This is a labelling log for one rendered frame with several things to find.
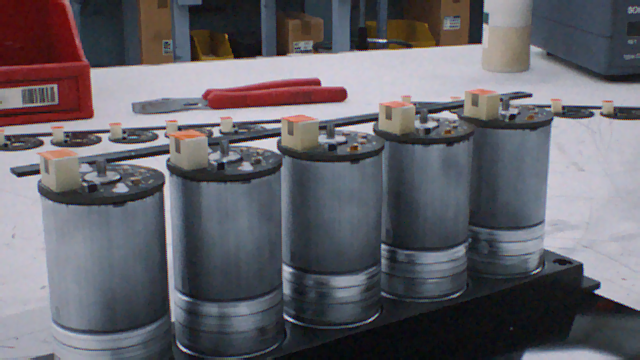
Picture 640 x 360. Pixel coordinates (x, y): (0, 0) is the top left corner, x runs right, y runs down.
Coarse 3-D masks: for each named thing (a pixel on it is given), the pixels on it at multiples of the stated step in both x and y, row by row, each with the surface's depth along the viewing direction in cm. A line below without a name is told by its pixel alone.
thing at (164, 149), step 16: (512, 96) 28; (528, 96) 29; (416, 112) 26; (432, 112) 27; (320, 128) 25; (208, 144) 23; (80, 160) 21; (96, 160) 21; (112, 160) 22; (128, 160) 22; (16, 176) 20
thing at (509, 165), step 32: (480, 128) 25; (512, 128) 25; (544, 128) 25; (480, 160) 25; (512, 160) 25; (544, 160) 26; (480, 192) 26; (512, 192) 25; (544, 192) 26; (480, 224) 26; (512, 224) 26; (544, 224) 26; (480, 256) 26; (512, 256) 26
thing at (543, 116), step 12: (516, 108) 27; (528, 108) 26; (540, 108) 27; (468, 120) 25; (480, 120) 25; (492, 120) 25; (504, 120) 25; (516, 120) 25; (528, 120) 25; (540, 120) 25; (552, 120) 26
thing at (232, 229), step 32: (192, 192) 21; (224, 192) 20; (256, 192) 21; (192, 224) 21; (224, 224) 21; (256, 224) 21; (192, 256) 21; (224, 256) 21; (256, 256) 21; (192, 288) 21; (224, 288) 21; (256, 288) 21; (192, 320) 21; (224, 320) 21; (256, 320) 21; (192, 352) 22; (224, 352) 21; (256, 352) 22
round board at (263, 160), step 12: (252, 156) 22; (264, 156) 22; (276, 156) 22; (168, 168) 21; (180, 168) 21; (204, 168) 21; (216, 168) 20; (228, 168) 21; (264, 168) 21; (276, 168) 21
